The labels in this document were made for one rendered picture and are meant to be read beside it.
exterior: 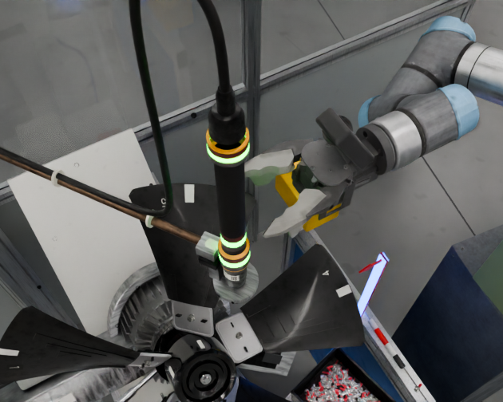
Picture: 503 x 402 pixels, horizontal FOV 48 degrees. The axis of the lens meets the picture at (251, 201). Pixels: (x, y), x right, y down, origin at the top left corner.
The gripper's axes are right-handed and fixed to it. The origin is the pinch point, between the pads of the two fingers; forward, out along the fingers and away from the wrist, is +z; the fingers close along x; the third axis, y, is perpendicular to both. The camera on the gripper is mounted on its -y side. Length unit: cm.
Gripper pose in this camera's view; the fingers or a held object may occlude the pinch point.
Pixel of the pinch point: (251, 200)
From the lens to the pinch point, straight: 71.3
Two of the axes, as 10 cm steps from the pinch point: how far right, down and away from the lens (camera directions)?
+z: -8.7, 4.2, -2.6
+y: 0.0, 5.2, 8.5
